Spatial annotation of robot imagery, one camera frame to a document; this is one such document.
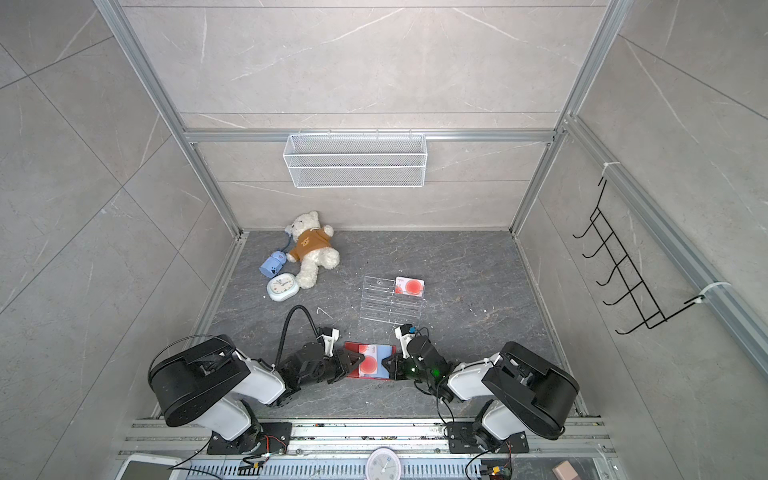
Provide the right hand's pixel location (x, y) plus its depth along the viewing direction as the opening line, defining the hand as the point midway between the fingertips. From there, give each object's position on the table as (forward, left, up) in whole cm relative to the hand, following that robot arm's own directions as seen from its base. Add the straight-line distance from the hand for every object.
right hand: (382, 361), depth 86 cm
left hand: (+1, +5, +3) cm, 5 cm away
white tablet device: (-24, +54, +6) cm, 60 cm away
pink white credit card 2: (+21, -9, +8) cm, 24 cm away
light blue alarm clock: (+26, +34, +2) cm, 43 cm away
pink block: (-27, -42, +1) cm, 50 cm away
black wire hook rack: (+2, -59, +30) cm, 66 cm away
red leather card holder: (-4, +8, +2) cm, 9 cm away
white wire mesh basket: (+59, +8, +30) cm, 66 cm away
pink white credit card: (+2, +2, +1) cm, 3 cm away
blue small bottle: (+33, +39, +5) cm, 51 cm away
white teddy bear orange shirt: (+39, +25, +7) cm, 47 cm away
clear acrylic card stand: (+19, 0, 0) cm, 19 cm away
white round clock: (-25, 0, +2) cm, 25 cm away
